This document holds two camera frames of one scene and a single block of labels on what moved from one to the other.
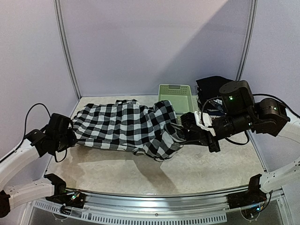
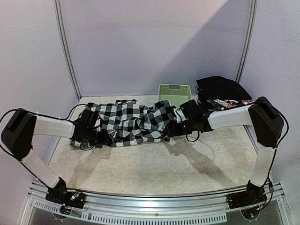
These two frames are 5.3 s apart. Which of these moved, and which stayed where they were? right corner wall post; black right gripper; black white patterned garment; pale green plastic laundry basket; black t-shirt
Moved: black right gripper; black white patterned garment
Stayed: right corner wall post; pale green plastic laundry basket; black t-shirt
